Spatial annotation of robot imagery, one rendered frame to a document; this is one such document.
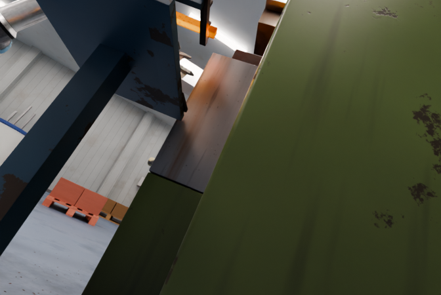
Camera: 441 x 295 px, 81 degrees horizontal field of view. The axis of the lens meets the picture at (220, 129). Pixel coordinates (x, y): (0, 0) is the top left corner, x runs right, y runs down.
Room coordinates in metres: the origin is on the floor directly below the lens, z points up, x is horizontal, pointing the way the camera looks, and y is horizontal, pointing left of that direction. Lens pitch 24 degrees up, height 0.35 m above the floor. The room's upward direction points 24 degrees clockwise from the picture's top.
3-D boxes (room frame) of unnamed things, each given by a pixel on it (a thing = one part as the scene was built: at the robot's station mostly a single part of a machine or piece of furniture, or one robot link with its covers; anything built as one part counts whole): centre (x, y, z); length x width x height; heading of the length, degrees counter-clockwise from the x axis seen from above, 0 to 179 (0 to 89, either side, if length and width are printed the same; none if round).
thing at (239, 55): (0.75, 0.00, 0.95); 0.12 x 0.09 x 0.07; 79
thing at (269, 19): (0.90, -0.18, 1.32); 0.42 x 0.20 x 0.10; 79
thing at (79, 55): (0.51, 0.28, 0.64); 0.40 x 0.30 x 0.02; 175
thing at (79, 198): (4.92, 1.74, 0.22); 1.28 x 0.91 x 0.44; 15
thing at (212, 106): (0.84, -0.18, 0.69); 0.56 x 0.38 x 0.45; 79
